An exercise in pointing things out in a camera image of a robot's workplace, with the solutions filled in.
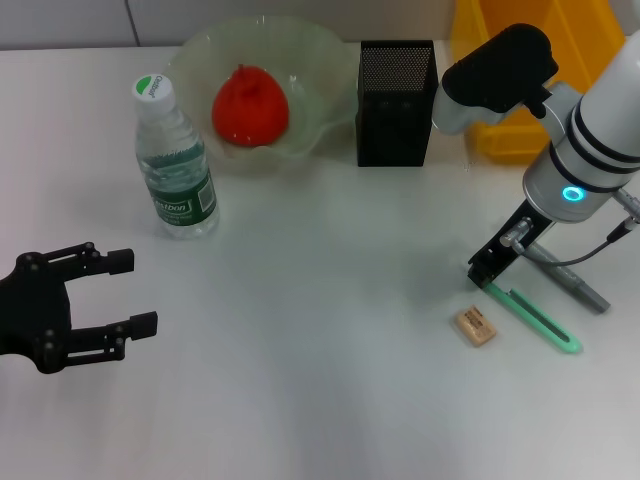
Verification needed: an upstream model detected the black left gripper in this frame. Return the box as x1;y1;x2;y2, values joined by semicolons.
0;241;160;376

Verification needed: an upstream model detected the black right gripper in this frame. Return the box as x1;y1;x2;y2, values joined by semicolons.
467;199;558;292

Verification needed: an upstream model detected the beige eraser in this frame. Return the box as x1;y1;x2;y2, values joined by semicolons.
453;306;499;350

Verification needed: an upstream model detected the mint green utility knife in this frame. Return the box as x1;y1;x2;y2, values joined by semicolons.
482;282;584;355

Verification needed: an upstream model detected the clear green-label water bottle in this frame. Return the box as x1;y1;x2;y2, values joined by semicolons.
131;73;221;240

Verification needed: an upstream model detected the red-orange toy orange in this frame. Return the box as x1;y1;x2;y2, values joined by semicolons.
210;63;291;147

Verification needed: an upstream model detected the grey glitter pen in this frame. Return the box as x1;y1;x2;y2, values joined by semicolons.
524;242;612;315

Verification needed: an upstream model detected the black mesh pen holder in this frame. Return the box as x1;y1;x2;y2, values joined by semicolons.
355;39;441;168

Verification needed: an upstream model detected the translucent wavy glass fruit bowl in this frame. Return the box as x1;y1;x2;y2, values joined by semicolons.
166;13;359;176

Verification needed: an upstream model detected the yellow plastic bin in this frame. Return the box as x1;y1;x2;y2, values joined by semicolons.
449;0;629;164

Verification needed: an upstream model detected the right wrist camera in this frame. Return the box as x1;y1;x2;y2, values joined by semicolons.
432;23;560;135

